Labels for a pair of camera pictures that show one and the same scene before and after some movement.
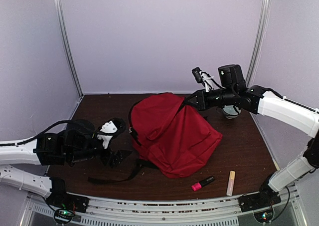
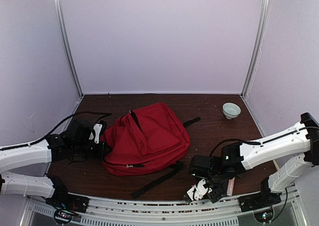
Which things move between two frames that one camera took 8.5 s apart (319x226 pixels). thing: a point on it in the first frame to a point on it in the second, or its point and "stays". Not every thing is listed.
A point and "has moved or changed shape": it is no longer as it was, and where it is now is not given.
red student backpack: (169, 134) has moved or changed shape
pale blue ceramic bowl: (230, 112) stays
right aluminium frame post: (258, 44) stays
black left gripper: (116, 158) to (101, 153)
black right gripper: (202, 102) to (218, 194)
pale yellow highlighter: (230, 187) stays
